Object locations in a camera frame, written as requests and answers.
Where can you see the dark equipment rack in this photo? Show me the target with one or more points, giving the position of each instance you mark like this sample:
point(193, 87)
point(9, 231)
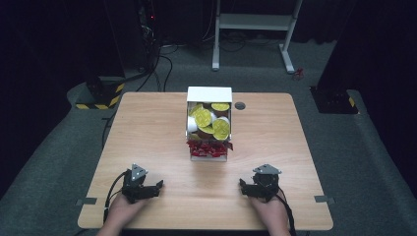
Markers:
point(147, 29)

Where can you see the white cardboard box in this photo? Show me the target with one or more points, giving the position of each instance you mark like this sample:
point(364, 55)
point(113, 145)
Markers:
point(209, 94)

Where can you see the person's left hand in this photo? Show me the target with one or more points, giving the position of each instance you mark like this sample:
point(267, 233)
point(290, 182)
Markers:
point(123, 211)

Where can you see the white metal stand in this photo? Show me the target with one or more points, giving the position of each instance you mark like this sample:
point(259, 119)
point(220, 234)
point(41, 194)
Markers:
point(252, 22)

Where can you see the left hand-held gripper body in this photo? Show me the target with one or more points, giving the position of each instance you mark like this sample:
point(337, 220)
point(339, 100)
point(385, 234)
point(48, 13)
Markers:
point(133, 190)

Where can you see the grey tape strip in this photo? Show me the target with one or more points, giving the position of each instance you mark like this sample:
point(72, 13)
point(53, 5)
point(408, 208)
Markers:
point(324, 199)
point(86, 201)

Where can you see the pile of yellow-lidded cups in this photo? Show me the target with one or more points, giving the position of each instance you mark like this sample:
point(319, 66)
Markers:
point(203, 118)

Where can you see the pile of red packets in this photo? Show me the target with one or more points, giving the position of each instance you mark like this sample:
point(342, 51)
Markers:
point(208, 148)

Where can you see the black yellow striped stand base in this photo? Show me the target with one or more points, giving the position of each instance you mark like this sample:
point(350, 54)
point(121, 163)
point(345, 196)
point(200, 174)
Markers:
point(105, 95)

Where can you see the small red object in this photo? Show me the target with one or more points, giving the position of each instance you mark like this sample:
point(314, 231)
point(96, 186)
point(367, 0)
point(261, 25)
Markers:
point(297, 74)

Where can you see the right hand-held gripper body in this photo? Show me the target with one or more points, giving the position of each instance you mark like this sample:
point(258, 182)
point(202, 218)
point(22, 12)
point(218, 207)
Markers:
point(266, 183)

